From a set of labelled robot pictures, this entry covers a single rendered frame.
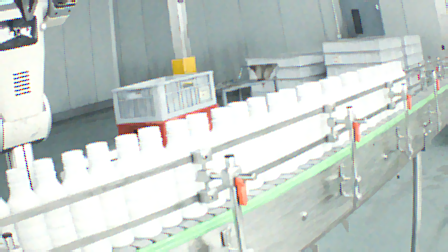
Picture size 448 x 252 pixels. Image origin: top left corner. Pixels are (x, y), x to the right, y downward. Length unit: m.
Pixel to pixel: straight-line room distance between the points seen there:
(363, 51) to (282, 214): 6.49
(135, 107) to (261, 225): 2.50
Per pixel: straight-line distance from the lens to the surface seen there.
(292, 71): 8.27
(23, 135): 1.43
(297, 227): 1.20
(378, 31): 11.68
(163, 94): 3.41
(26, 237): 0.76
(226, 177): 0.91
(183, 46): 11.41
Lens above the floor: 1.28
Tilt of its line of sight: 8 degrees down
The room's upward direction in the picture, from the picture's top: 8 degrees counter-clockwise
